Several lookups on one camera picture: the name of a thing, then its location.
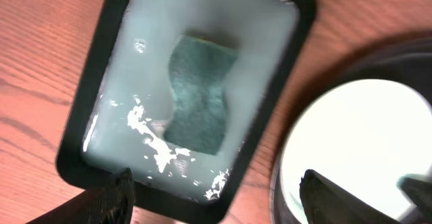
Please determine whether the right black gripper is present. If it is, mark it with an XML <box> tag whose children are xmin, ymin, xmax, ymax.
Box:
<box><xmin>398</xmin><ymin>174</ymin><xmax>431</xmax><ymax>217</ymax></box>

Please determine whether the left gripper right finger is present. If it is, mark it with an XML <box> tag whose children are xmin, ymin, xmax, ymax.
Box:
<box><xmin>300</xmin><ymin>169</ymin><xmax>398</xmax><ymax>224</ymax></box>

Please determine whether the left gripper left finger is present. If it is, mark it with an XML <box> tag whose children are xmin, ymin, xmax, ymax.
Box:
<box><xmin>28</xmin><ymin>168</ymin><xmax>135</xmax><ymax>224</ymax></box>

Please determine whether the white plate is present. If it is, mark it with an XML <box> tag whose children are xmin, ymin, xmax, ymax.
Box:
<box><xmin>279</xmin><ymin>79</ymin><xmax>431</xmax><ymax>223</ymax></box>

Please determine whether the green yellow sponge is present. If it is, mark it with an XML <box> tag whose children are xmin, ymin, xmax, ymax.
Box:
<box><xmin>163</xmin><ymin>36</ymin><xmax>238</xmax><ymax>155</ymax></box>

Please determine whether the round black serving tray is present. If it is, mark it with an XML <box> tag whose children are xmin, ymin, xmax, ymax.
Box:
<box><xmin>270</xmin><ymin>38</ymin><xmax>431</xmax><ymax>224</ymax></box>

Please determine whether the dark rectangular water tray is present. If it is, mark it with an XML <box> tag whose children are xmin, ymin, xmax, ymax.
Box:
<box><xmin>56</xmin><ymin>0</ymin><xmax>317</xmax><ymax>223</ymax></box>

